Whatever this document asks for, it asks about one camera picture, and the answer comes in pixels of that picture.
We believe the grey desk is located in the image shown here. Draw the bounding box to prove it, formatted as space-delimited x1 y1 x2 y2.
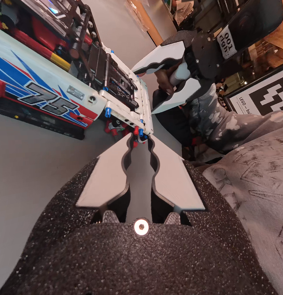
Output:
0 0 183 291

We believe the black framed checkered sign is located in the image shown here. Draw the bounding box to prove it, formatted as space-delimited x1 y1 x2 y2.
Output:
223 68 283 116

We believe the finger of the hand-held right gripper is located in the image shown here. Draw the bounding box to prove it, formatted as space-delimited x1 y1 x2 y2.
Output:
151 78 202 115
131 41 187 75

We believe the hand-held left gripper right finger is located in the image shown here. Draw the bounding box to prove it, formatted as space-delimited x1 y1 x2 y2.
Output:
147 135 206 213

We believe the person's grey printed top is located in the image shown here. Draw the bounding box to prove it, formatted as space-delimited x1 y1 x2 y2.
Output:
194 131 283 295

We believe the clear plastic bag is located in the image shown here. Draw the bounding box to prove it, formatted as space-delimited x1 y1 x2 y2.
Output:
126 0 156 31

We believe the person's right hand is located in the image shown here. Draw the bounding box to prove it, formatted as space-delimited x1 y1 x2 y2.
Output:
155 66 179 95

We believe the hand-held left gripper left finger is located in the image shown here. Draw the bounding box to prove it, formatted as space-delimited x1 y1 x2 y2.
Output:
76 132 134 210

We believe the person's right forearm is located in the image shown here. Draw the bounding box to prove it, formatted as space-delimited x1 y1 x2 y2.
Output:
186 83 283 155

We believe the white brick-built toy race car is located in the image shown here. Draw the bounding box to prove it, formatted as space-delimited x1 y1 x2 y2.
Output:
0 0 154 148

